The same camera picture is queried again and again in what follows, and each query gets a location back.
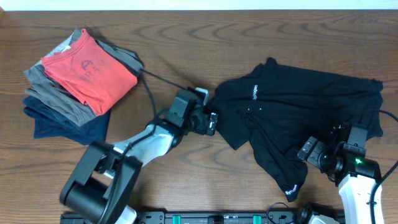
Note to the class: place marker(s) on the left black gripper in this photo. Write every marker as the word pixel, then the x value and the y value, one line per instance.
pixel 204 122

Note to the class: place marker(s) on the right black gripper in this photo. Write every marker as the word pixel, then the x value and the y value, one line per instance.
pixel 313 156

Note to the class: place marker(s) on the black t-shirt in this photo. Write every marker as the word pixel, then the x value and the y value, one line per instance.
pixel 276 108

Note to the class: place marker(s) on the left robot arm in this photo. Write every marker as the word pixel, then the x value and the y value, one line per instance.
pixel 99 188

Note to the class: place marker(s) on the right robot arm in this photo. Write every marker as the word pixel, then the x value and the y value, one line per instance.
pixel 357 178

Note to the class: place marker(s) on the folded red t-shirt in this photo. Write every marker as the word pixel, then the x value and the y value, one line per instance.
pixel 90 74

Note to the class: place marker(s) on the folded navy blue garment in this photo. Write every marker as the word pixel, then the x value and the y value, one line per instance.
pixel 50 123

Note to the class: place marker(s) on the folded grey garment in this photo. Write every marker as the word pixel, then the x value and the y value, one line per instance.
pixel 53 95

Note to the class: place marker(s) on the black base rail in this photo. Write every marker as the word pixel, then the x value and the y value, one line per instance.
pixel 282 217

